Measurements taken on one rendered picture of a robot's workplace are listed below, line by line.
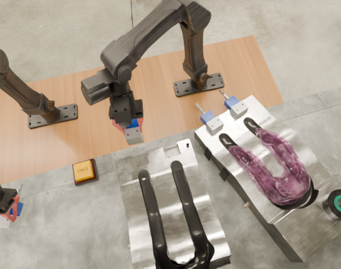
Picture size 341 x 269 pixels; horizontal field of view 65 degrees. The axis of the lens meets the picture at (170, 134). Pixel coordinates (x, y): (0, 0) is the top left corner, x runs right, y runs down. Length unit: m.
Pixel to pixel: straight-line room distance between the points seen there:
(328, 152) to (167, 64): 0.70
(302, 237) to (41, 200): 0.84
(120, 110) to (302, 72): 1.78
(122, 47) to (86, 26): 1.97
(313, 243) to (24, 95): 0.96
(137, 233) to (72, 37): 2.07
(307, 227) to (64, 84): 1.04
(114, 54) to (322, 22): 2.19
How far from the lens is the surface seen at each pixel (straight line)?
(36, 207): 1.08
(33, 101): 1.02
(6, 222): 0.93
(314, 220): 0.89
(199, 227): 0.81
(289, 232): 0.86
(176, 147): 0.93
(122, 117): 0.72
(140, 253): 0.81
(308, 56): 2.42
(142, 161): 0.92
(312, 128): 1.11
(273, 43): 2.42
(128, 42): 0.71
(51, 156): 1.11
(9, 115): 1.29
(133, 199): 0.87
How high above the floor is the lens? 1.72
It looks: 65 degrees down
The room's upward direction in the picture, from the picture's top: 10 degrees counter-clockwise
